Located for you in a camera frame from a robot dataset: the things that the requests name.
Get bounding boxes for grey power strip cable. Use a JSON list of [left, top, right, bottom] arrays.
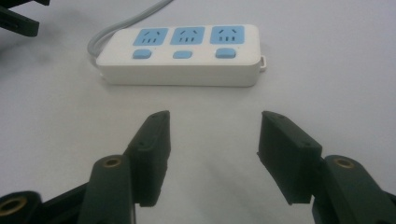
[[87, 0, 174, 67]]

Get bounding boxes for white power strip blue sockets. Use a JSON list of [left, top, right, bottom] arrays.
[[94, 23, 268, 88]]

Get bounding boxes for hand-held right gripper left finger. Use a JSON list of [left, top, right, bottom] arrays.
[[78, 110, 172, 224]]

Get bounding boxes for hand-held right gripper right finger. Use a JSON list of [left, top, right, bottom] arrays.
[[257, 110, 396, 224]]

